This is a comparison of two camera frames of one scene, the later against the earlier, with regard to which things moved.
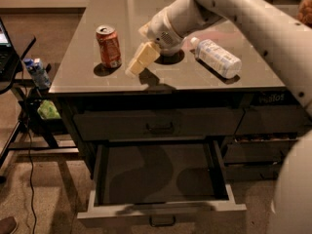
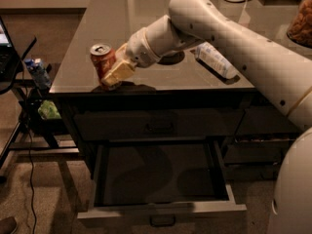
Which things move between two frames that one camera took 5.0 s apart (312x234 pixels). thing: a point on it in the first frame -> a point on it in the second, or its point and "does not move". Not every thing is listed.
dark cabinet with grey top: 221,86 does not move
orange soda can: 108,42 -> 102,56
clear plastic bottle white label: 216,58 does not move
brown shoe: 8,225 does not move
